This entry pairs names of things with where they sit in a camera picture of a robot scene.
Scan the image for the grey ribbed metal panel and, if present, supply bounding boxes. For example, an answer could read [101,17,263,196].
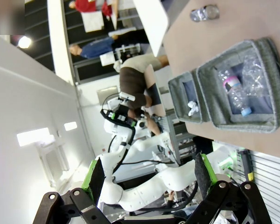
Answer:
[246,149,280,224]

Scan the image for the grey fabric basket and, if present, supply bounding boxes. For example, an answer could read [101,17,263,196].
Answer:
[168,71,210,124]
[197,37,280,134]

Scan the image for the bystander in red shirt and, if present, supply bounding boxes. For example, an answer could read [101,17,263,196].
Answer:
[69,0,119,14]

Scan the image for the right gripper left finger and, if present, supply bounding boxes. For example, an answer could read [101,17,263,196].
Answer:
[32,159,112,224]

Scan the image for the seated person in brown top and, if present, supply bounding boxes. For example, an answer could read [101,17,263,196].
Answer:
[119,54,170,136]

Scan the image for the clear bottle with blue cap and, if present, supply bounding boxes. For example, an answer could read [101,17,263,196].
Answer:
[218,69,252,117]

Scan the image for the crushed dark printed can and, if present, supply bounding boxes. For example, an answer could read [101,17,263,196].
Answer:
[190,4,220,23]

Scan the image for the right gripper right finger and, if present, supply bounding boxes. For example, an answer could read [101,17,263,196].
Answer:
[186,153,273,224]

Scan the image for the white table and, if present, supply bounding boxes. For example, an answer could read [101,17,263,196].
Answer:
[133,0,169,57]

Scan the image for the bystander in navy shirt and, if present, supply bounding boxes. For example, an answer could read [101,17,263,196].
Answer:
[69,37,115,59]

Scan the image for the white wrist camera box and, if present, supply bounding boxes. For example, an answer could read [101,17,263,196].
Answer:
[119,91,135,102]

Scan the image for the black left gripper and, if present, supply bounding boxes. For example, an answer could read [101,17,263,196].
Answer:
[107,105,137,128]

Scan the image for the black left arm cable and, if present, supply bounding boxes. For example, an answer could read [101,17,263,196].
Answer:
[100,93,137,175]

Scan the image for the white paper ball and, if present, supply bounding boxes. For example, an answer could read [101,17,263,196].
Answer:
[187,100,200,117]

